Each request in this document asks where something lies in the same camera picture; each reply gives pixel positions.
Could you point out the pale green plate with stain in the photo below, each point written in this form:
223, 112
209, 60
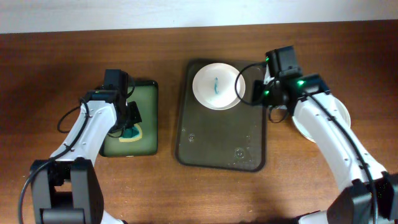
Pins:
340, 108

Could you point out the large dark serving tray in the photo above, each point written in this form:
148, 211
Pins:
233, 139

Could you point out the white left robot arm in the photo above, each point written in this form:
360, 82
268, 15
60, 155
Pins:
65, 188

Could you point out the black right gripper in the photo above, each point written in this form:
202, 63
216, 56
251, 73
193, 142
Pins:
258, 86

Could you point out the green and yellow sponge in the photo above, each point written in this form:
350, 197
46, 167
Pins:
131, 134

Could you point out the pink plate with stain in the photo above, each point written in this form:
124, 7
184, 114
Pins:
215, 86

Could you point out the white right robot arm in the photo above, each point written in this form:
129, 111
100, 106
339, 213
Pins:
368, 193

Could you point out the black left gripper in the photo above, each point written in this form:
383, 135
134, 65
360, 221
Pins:
136, 117

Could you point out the small black water tray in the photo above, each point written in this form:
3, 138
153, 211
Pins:
146, 96

